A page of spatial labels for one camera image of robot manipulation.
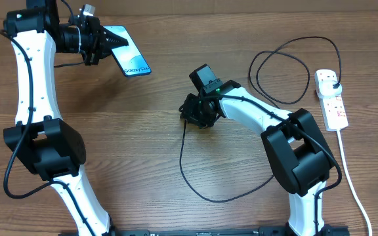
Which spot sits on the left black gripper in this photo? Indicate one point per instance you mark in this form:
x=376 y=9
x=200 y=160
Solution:
x=98 y=34

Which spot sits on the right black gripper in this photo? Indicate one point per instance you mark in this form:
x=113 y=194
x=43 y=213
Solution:
x=189 y=114

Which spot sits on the blue Galaxy smartphone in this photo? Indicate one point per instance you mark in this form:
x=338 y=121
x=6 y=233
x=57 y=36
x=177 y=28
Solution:
x=129 y=58

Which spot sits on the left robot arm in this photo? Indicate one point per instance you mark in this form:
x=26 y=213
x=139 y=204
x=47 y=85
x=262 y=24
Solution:
x=40 y=139

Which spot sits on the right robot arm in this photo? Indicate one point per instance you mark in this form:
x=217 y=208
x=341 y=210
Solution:
x=297 y=152

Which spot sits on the white charger plug adapter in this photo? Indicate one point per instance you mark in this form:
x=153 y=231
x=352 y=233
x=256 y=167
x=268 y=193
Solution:
x=326 y=89

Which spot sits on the white power strip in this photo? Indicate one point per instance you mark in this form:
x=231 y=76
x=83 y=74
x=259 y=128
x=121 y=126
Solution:
x=333 y=109

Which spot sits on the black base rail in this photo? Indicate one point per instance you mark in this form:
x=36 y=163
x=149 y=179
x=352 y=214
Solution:
x=327 y=230

